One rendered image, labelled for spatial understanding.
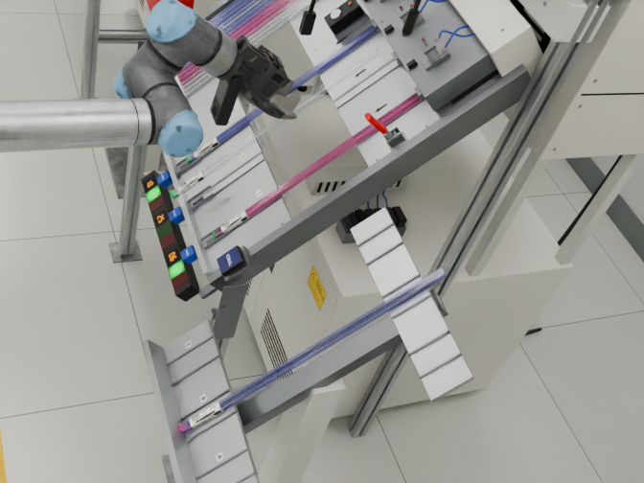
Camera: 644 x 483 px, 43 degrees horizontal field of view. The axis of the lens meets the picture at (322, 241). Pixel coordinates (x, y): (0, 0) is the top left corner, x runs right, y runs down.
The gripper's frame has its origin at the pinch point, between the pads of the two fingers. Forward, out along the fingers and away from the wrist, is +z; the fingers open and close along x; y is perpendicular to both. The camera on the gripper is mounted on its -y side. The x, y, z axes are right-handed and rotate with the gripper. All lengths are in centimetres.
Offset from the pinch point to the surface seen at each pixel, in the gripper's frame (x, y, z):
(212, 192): -0.1, -23.8, 1.6
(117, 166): 88, -84, 46
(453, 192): 8, 4, 67
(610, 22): -19, 55, 19
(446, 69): -14.3, 29.3, 5.1
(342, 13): 15.6, 18.7, 4.6
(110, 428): -9, -96, 30
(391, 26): 2.0, 25.7, 3.7
